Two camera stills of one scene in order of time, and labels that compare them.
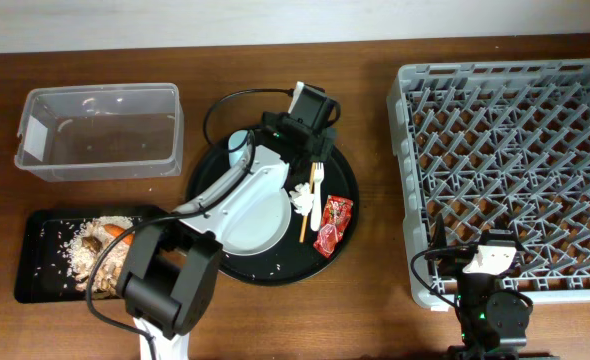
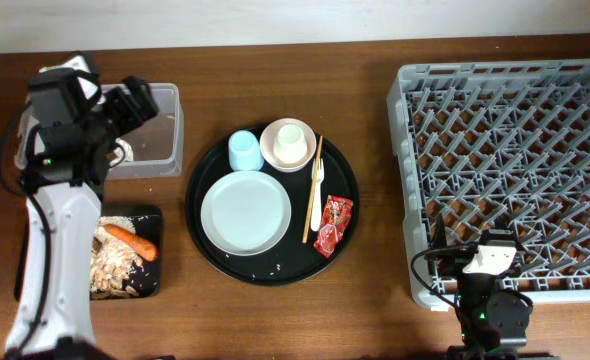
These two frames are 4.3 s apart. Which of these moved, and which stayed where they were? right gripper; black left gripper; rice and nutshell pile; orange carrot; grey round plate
Moved: black left gripper
Stayed: grey round plate; rice and nutshell pile; orange carrot; right gripper
